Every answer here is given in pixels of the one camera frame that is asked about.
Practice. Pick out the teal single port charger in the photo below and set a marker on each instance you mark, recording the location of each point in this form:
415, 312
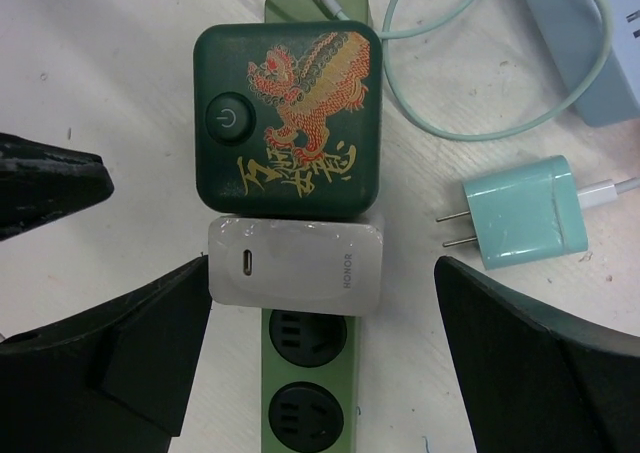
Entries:
524, 214

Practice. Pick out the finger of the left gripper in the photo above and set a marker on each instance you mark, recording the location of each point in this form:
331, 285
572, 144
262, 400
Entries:
42, 183

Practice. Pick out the light blue power strip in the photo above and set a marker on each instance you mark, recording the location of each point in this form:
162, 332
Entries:
572, 31

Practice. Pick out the green power strip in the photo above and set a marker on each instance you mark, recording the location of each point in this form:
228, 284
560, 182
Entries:
310, 360

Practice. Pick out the dark green cube socket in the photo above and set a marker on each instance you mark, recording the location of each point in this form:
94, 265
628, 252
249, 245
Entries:
287, 118

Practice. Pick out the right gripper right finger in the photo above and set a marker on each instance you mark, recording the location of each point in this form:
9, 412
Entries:
535, 378

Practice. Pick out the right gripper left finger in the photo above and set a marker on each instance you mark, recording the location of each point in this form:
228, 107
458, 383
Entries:
114, 378

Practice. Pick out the white Honor charger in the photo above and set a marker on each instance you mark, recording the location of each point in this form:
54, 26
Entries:
297, 265

